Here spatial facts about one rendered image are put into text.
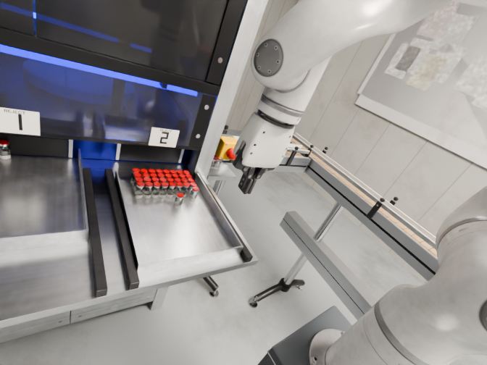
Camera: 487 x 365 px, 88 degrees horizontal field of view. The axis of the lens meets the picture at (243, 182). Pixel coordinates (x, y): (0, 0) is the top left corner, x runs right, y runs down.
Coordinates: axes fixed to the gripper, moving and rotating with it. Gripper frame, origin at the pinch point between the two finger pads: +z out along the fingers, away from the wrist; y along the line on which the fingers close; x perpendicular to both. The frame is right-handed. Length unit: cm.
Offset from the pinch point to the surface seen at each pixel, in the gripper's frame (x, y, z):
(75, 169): -36, 29, 22
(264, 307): -15, -73, 110
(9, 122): -35, 42, 9
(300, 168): -46, -76, 23
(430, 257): 24, -82, 18
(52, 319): -35, 35, 94
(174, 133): -34.7, 4.3, 6.4
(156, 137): -34.7, 9.5, 8.3
